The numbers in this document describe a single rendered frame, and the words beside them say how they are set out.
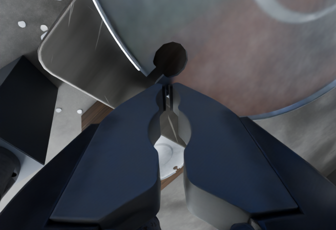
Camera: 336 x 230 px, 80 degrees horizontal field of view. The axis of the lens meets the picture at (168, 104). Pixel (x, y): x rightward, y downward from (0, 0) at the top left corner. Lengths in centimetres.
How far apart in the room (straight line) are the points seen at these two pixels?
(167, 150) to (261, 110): 64
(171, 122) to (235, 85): 6
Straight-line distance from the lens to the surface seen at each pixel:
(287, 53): 19
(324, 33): 21
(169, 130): 16
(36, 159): 62
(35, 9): 91
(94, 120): 92
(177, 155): 86
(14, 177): 62
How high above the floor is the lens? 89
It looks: 52 degrees down
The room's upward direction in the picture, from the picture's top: 145 degrees clockwise
